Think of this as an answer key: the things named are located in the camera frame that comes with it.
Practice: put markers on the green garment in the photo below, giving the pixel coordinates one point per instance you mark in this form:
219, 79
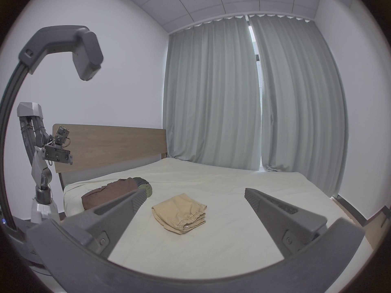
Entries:
148, 191

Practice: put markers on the black garment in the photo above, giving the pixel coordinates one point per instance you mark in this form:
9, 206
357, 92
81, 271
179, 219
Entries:
141, 182

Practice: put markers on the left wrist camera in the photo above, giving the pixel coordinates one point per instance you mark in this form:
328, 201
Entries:
62, 134

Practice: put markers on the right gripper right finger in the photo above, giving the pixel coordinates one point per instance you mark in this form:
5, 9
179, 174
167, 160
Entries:
268, 212

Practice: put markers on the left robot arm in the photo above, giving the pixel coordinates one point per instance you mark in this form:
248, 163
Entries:
29, 109

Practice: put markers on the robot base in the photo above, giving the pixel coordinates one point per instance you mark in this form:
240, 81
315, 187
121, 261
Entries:
42, 211

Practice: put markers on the brown shorts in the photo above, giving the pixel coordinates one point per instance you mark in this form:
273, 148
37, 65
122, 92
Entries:
107, 192

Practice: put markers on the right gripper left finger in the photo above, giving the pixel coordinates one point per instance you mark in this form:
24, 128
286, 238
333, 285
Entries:
122, 212

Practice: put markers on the bed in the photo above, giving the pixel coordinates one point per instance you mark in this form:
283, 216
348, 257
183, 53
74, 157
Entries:
244, 194

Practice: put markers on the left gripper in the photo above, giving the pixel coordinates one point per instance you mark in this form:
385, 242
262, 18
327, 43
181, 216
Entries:
56, 155

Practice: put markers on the beige shorts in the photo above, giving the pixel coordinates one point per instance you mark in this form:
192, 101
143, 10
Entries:
177, 212

